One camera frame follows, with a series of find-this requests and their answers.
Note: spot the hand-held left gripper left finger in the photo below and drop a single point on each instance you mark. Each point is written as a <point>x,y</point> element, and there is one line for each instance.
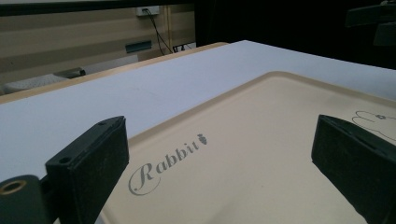
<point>90,168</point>

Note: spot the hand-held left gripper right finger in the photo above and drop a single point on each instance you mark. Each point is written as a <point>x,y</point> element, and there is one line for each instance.
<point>358,158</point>

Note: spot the white cushioned seat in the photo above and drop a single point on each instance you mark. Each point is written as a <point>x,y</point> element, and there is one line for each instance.
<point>34,83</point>

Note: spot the beige plastic tray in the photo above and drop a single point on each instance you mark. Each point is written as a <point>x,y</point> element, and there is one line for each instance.
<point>249,161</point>

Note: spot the dark green wall box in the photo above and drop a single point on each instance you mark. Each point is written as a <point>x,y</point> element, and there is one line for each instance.
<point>138,46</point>

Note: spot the black camera on stand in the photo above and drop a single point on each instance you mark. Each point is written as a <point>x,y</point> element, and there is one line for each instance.
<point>378,21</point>

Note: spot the white wall socket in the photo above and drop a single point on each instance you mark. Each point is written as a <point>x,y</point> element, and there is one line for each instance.
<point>147,11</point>

